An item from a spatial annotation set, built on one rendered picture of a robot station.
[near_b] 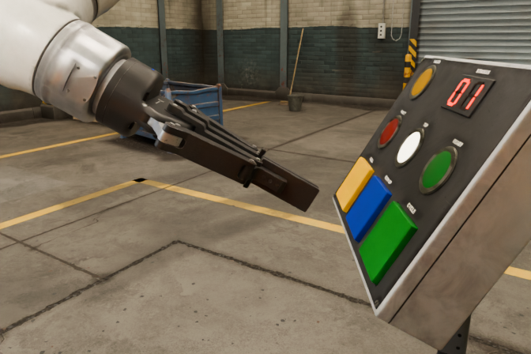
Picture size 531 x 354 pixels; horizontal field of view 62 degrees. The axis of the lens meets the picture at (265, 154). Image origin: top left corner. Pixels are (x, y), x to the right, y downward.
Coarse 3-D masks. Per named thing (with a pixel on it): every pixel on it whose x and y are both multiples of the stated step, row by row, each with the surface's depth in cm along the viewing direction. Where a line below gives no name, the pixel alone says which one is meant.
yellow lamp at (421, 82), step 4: (424, 72) 65; (428, 72) 63; (420, 76) 65; (424, 76) 64; (428, 76) 62; (420, 80) 64; (424, 80) 63; (428, 80) 62; (416, 84) 65; (420, 84) 63; (424, 84) 62; (412, 88) 66; (416, 88) 64; (420, 88) 63; (412, 92) 65; (416, 92) 63
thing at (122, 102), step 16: (128, 64) 43; (144, 64) 44; (112, 80) 42; (128, 80) 42; (144, 80) 42; (160, 80) 45; (112, 96) 42; (128, 96) 42; (144, 96) 43; (160, 96) 48; (96, 112) 43; (112, 112) 42; (128, 112) 42; (144, 112) 42; (160, 112) 42; (112, 128) 44; (128, 128) 43; (144, 128) 42; (192, 128) 44
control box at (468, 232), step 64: (448, 64) 59; (512, 64) 44; (384, 128) 68; (448, 128) 49; (512, 128) 39; (448, 192) 43; (512, 192) 40; (448, 256) 41; (512, 256) 41; (384, 320) 43; (448, 320) 43
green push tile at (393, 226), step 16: (400, 208) 49; (384, 224) 50; (400, 224) 46; (368, 240) 52; (384, 240) 48; (400, 240) 45; (368, 256) 49; (384, 256) 46; (368, 272) 47; (384, 272) 46
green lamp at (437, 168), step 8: (448, 152) 46; (432, 160) 48; (440, 160) 46; (448, 160) 45; (432, 168) 47; (440, 168) 46; (424, 176) 48; (432, 176) 46; (440, 176) 45; (424, 184) 47; (432, 184) 46
